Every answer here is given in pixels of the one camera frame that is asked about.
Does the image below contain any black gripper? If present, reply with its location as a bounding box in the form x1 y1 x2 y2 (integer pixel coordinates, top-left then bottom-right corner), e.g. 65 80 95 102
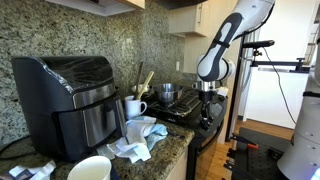
198 89 216 131

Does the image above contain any black electric stove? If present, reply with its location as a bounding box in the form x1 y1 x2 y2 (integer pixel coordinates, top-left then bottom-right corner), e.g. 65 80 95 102
143 85 230 180

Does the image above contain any black stove top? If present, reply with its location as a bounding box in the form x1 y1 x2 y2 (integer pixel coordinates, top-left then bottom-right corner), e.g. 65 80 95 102
146 88 204 118

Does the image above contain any black thin flat object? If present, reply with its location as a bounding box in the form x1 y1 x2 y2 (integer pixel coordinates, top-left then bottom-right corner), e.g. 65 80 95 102
165 127 186 140

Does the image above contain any stainless steel pot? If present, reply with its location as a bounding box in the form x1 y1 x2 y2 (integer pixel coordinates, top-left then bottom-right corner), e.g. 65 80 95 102
152 82 185 105

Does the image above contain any light blue cloth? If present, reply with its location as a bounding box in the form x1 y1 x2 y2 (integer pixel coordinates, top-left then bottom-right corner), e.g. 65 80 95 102
143 122 169 152

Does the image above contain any black perforated floor board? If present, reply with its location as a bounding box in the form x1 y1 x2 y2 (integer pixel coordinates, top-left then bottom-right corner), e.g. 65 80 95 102
222 127 295 180

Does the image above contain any white ceramic mug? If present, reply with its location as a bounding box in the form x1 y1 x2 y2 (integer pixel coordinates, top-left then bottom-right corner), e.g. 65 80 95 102
124 95 148 120

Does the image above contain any white crumpled cloth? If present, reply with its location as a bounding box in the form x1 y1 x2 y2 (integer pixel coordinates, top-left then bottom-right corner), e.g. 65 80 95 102
96 115 158 164

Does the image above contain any dark wooden spoon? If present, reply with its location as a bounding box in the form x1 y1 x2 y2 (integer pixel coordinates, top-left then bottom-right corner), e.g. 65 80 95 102
136 61 145 96

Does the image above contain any dark blue flat object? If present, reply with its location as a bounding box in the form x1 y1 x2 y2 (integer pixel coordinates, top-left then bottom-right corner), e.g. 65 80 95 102
109 164 122 180

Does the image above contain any dark range hood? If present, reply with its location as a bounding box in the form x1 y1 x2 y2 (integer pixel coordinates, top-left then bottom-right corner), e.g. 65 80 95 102
153 0 209 10

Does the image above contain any white paper cup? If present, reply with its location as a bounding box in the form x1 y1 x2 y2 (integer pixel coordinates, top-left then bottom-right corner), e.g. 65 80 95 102
66 155 113 180

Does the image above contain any black air fryer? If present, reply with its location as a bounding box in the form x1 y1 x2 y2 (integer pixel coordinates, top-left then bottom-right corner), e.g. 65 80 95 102
10 55 129 163

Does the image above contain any white upper cabinet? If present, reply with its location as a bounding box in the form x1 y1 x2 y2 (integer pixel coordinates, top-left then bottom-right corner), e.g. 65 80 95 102
45 0 147 18

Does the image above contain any black camera stand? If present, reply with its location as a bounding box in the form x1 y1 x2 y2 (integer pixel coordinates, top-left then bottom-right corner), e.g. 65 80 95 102
224 31 247 143

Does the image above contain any red handled black clamp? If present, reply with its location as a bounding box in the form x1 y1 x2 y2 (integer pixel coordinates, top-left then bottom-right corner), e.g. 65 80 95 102
230 132 260 150

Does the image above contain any black camera cable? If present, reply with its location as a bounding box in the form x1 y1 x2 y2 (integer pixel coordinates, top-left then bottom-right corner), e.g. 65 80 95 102
262 46 298 126

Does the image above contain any black stereo camera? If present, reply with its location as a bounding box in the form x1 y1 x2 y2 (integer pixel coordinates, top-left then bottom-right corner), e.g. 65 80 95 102
241 39 276 50

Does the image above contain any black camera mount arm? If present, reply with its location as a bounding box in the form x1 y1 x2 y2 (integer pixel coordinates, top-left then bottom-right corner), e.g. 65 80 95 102
250 48 312 74

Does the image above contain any cream wall cabinet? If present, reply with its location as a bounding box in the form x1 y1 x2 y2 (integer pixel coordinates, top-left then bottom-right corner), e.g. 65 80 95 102
167 2 212 38

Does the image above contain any black air fryer cable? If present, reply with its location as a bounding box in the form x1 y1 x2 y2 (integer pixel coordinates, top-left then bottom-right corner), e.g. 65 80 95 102
0 134 38 160

